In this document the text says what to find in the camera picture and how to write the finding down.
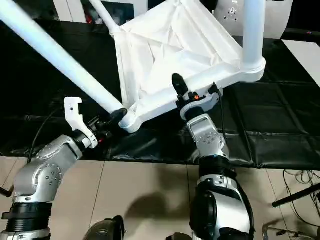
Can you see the white plastic table top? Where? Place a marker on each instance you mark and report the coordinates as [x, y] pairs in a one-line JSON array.
[[175, 45]]

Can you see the white plastic table leg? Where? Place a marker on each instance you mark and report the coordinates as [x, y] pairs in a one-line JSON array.
[[50, 50], [102, 12], [252, 30]]

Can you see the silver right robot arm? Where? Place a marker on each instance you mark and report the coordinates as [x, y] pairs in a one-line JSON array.
[[207, 137]]

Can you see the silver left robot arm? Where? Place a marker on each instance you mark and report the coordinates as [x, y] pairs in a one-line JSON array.
[[45, 175]]

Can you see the black work mat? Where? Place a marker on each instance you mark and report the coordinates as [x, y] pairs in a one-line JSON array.
[[40, 100]]

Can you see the dark left robot foot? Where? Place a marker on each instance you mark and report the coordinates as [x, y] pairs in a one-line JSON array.
[[105, 230]]

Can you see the dark robot foot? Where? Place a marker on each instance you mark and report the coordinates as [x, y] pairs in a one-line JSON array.
[[105, 230], [179, 236]]

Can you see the light grey cushion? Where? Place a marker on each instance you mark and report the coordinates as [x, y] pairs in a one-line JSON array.
[[272, 20]]

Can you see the black stand leg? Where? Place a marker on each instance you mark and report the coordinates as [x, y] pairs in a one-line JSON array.
[[297, 196], [5, 191]]

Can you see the white flat board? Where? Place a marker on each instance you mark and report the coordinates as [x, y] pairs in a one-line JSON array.
[[305, 57]]

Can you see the white glass-door cabinet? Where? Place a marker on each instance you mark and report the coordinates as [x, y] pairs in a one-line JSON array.
[[75, 7]]

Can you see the dark right robot foot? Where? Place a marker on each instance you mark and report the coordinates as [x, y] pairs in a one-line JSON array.
[[179, 236]]

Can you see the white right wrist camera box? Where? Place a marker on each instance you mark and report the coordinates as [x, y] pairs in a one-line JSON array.
[[200, 111]]

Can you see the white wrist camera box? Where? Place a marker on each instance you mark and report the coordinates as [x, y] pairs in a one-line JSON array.
[[75, 112], [200, 111]]

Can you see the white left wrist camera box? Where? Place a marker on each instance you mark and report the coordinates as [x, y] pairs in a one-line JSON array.
[[75, 112]]

